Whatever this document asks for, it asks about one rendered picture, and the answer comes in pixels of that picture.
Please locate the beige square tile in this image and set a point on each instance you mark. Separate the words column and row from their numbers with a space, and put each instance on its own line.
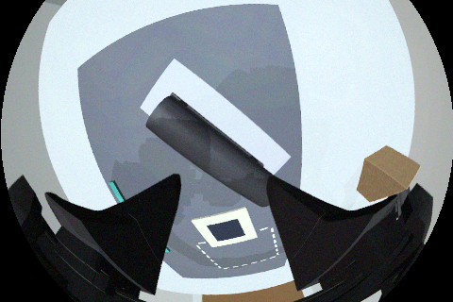
column 227, row 227

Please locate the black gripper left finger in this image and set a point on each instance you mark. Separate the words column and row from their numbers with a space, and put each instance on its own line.
column 131, row 235

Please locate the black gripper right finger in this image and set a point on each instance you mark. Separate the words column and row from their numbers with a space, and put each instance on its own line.
column 316, row 234

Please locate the teal flat spatula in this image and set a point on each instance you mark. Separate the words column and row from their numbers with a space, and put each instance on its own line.
column 114, row 186

